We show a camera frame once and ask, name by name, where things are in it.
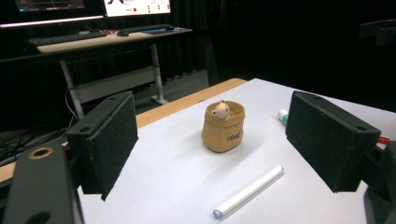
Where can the black keyboard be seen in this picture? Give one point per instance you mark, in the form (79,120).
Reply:
(65,38)
(146,28)

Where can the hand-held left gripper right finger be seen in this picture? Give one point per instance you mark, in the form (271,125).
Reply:
(327,140)

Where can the white-legged desk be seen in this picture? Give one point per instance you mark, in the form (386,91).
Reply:
(102,39)

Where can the green and white glue stick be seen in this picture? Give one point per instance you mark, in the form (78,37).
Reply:
(282,115)

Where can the black computer mouse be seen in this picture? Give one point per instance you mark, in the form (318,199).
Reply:
(123,33)

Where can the wide computer monitor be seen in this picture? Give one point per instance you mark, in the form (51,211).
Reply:
(46,12)

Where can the white pen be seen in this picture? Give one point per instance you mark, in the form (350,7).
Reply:
(249,191)

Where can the white table mat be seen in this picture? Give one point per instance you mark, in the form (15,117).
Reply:
(186,174)

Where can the computer monitor with white screen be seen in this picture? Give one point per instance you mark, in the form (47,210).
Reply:
(137,7)

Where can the red pen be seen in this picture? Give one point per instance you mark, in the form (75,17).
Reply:
(384,140)

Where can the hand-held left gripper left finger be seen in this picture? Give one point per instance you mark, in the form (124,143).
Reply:
(104,143)

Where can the tan pen holder with bear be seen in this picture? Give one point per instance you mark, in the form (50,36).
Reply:
(221,135)

